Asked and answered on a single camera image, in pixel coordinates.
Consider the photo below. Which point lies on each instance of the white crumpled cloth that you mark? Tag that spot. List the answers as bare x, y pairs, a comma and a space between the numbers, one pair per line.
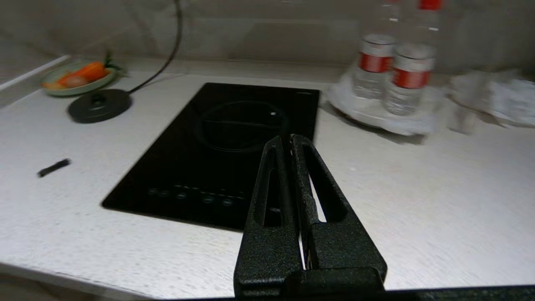
497, 98

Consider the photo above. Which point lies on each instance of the small black marker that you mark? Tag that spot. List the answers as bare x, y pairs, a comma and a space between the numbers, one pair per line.
54, 167

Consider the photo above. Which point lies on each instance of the black round kettle base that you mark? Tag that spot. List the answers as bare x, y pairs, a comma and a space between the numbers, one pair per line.
99, 106

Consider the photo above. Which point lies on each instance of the orange carrot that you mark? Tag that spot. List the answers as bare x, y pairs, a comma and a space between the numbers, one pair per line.
85, 71

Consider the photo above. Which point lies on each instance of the white round tray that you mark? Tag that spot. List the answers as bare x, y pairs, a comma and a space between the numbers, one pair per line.
376, 113

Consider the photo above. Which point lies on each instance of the black induction cooktop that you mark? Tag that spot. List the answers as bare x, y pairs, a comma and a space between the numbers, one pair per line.
217, 154

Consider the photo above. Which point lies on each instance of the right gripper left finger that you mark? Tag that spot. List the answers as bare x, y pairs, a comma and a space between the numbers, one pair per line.
267, 246

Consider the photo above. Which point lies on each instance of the green shallow bowl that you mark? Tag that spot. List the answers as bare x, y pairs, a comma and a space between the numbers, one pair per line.
75, 81

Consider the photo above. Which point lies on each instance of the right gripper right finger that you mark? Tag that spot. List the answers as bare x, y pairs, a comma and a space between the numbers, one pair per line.
342, 246

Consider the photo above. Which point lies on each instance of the clear water bottle red label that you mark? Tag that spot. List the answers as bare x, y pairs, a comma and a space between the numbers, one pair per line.
411, 71
376, 58

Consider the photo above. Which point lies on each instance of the pale round onion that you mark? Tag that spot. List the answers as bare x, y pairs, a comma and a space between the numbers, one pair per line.
74, 81

